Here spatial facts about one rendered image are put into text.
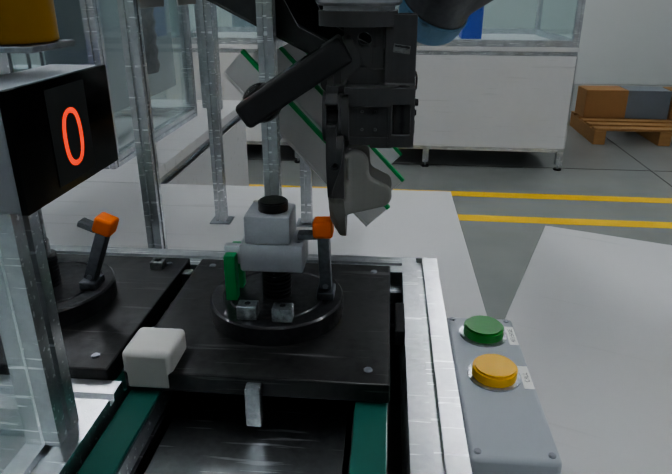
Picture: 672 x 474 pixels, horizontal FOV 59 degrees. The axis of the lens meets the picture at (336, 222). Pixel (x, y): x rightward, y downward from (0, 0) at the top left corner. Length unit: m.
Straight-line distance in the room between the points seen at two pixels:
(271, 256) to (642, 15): 9.18
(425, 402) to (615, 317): 0.46
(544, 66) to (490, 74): 0.38
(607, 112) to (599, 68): 3.36
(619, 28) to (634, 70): 0.64
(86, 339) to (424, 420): 0.33
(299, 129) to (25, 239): 0.43
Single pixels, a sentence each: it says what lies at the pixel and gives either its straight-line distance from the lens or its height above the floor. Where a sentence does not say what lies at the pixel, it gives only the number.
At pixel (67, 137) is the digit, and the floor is 1.20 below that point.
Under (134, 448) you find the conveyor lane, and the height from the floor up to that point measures 0.94.
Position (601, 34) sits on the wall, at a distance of 9.49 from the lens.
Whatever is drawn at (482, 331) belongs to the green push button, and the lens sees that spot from 0.62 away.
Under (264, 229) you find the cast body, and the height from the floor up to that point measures 1.07.
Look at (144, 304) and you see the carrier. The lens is 0.68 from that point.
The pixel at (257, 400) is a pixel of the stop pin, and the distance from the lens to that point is 0.55.
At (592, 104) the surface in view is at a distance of 6.17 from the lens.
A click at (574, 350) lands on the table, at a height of 0.86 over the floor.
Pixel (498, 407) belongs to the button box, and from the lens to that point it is 0.54.
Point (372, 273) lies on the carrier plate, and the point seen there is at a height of 0.97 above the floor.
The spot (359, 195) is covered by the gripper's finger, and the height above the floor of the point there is 1.11.
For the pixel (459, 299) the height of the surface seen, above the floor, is 0.86.
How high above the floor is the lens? 1.29
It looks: 22 degrees down
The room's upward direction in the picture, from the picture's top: straight up
